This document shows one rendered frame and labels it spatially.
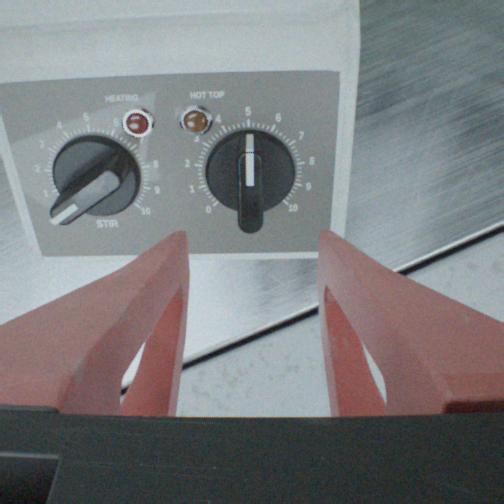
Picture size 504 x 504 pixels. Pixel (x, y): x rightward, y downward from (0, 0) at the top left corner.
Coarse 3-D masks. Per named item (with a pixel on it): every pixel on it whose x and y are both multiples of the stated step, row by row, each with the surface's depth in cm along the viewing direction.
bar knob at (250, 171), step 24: (216, 144) 18; (240, 144) 17; (264, 144) 18; (216, 168) 18; (240, 168) 17; (264, 168) 18; (288, 168) 18; (216, 192) 19; (240, 192) 17; (264, 192) 19; (288, 192) 19; (240, 216) 18
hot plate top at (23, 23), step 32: (0, 0) 15; (32, 0) 15; (64, 0) 15; (96, 0) 14; (128, 0) 15; (160, 0) 14; (192, 0) 15; (224, 0) 14; (256, 0) 14; (288, 0) 14; (320, 0) 14; (0, 32) 15; (32, 32) 15
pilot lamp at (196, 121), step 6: (186, 114) 17; (192, 114) 17; (198, 114) 17; (204, 114) 18; (186, 120) 17; (192, 120) 17; (198, 120) 17; (204, 120) 17; (186, 126) 18; (192, 126) 18; (198, 126) 18; (204, 126) 18
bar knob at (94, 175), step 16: (80, 144) 18; (96, 144) 18; (112, 144) 18; (64, 160) 18; (80, 160) 18; (96, 160) 18; (112, 160) 17; (128, 160) 18; (64, 176) 19; (80, 176) 18; (96, 176) 17; (112, 176) 17; (128, 176) 19; (64, 192) 18; (80, 192) 17; (96, 192) 17; (112, 192) 17; (128, 192) 19; (64, 208) 18; (80, 208) 18; (96, 208) 19; (112, 208) 19; (64, 224) 18
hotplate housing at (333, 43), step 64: (0, 64) 17; (64, 64) 17; (128, 64) 17; (192, 64) 17; (256, 64) 17; (320, 64) 17; (0, 128) 18; (128, 256) 22; (192, 256) 22; (256, 256) 22
